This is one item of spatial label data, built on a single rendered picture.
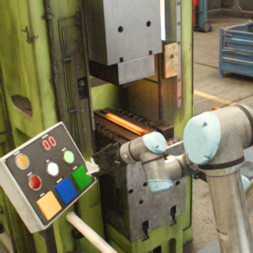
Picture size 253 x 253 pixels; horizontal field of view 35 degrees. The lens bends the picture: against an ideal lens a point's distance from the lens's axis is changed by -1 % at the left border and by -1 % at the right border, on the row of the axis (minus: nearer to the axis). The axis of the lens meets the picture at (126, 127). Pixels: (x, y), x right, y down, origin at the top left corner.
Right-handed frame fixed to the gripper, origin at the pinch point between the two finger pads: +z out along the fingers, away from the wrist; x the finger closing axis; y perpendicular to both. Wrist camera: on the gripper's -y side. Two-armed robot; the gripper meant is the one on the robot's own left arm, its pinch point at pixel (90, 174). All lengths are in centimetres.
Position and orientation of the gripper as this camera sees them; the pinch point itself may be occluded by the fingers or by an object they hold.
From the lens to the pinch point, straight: 155.3
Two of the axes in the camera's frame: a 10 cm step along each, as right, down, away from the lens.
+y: -4.9, -8.6, -1.3
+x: -4.7, 3.9, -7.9
